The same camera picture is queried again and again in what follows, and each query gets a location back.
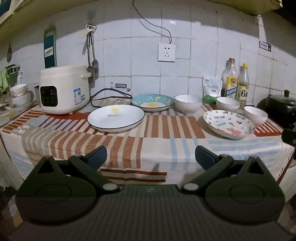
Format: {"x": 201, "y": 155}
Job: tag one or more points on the striped tablecloth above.
{"x": 150, "y": 139}

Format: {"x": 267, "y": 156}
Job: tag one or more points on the pink patterned plate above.
{"x": 229, "y": 125}

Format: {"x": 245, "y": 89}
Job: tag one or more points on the white ribbed bowl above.
{"x": 227, "y": 103}
{"x": 187, "y": 104}
{"x": 255, "y": 115}

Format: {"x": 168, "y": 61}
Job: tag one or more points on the blue hanging grater board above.
{"x": 49, "y": 46}

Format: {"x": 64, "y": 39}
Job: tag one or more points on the clear vinegar bottle yellow cap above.
{"x": 243, "y": 92}

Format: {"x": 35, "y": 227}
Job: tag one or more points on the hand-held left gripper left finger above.
{"x": 98, "y": 157}

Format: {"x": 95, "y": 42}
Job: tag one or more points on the blue-edged wall sticker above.
{"x": 265, "y": 45}

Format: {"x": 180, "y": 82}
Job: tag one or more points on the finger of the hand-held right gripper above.
{"x": 289, "y": 141}

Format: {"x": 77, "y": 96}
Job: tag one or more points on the white hanging peeler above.
{"x": 91, "y": 27}

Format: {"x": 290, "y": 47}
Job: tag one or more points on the oil bottle with yellow label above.
{"x": 231, "y": 88}

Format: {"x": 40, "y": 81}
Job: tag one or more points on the white plate with sun print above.
{"x": 115, "y": 118}

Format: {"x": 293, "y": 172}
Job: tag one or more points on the green plastic basket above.
{"x": 11, "y": 69}

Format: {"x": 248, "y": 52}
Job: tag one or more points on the small black wall label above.
{"x": 121, "y": 86}

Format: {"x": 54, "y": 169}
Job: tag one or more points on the white wall socket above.
{"x": 166, "y": 52}

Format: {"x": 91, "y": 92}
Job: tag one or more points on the blue plate with egg print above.
{"x": 152, "y": 102}

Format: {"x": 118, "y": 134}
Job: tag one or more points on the hanging metal utensils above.
{"x": 94, "y": 64}

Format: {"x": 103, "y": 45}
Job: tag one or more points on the white and green salt bag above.
{"x": 211, "y": 88}

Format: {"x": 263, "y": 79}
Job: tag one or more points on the black wok with glass lid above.
{"x": 277, "y": 104}

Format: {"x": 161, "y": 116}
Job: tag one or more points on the floral white bowl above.
{"x": 18, "y": 89}
{"x": 22, "y": 100}

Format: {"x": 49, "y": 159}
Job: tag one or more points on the small white dispenser bottle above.
{"x": 19, "y": 78}

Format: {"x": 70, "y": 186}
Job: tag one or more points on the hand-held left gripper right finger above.
{"x": 204, "y": 157}

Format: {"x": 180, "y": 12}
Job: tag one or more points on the white rice cooker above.
{"x": 64, "y": 88}

